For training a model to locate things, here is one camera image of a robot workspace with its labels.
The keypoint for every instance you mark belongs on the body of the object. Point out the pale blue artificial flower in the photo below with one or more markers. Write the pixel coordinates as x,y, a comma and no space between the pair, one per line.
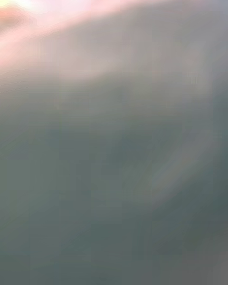
123,171

